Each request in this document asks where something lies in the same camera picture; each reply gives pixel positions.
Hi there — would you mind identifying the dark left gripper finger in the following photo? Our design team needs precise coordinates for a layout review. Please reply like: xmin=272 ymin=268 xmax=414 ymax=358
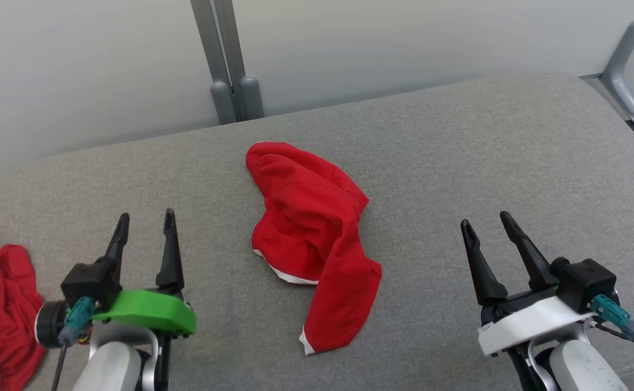
xmin=155 ymin=209 xmax=186 ymax=294
xmin=102 ymin=212 xmax=131 ymax=272

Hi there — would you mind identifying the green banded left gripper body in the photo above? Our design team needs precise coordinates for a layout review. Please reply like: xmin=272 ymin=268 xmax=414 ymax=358
xmin=91 ymin=282 xmax=197 ymax=340

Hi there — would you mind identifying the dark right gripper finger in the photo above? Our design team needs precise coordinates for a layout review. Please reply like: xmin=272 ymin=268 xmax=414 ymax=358
xmin=500 ymin=211 xmax=561 ymax=291
xmin=460 ymin=219 xmax=509 ymax=306

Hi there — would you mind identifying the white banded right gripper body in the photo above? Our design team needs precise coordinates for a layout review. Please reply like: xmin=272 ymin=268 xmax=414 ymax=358
xmin=477 ymin=287 xmax=595 ymax=357

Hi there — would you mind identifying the red white basketball jersey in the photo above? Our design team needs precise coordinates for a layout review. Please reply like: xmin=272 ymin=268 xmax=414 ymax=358
xmin=0 ymin=236 xmax=47 ymax=391

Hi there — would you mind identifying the red shorts white trim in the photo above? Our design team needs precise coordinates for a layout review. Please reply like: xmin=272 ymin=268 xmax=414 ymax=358
xmin=245 ymin=141 xmax=382 ymax=356

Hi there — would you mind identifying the black cable teal plug left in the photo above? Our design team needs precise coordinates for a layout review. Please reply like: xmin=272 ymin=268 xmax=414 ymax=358
xmin=51 ymin=297 xmax=96 ymax=391

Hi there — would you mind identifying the black cable teal plug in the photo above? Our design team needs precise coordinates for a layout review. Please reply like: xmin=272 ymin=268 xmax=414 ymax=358
xmin=51 ymin=297 xmax=96 ymax=391
xmin=588 ymin=295 xmax=634 ymax=370

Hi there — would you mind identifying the black cable teal plug right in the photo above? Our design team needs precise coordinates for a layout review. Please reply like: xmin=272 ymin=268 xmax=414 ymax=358
xmin=588 ymin=295 xmax=634 ymax=370

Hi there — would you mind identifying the grey metal support bracket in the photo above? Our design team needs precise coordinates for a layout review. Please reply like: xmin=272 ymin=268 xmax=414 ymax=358
xmin=601 ymin=0 xmax=634 ymax=139

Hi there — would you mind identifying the grey partition post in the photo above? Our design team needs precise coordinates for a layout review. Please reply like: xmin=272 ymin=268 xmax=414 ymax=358
xmin=214 ymin=0 xmax=265 ymax=121
xmin=190 ymin=0 xmax=238 ymax=125

